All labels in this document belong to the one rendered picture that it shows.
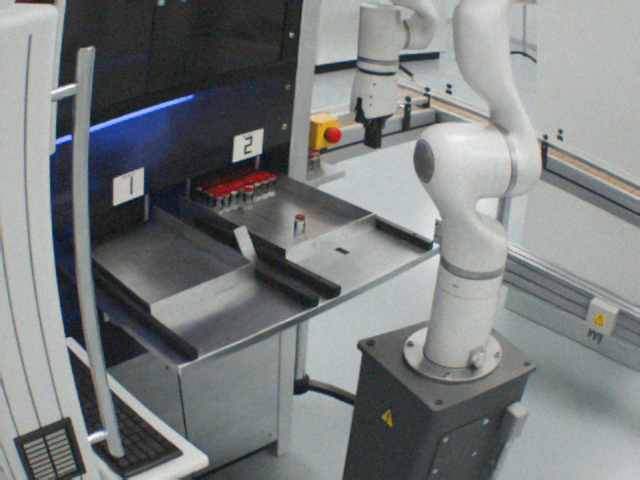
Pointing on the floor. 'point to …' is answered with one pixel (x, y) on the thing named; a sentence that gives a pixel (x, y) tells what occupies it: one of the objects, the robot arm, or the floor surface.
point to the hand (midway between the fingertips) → (373, 137)
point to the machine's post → (295, 167)
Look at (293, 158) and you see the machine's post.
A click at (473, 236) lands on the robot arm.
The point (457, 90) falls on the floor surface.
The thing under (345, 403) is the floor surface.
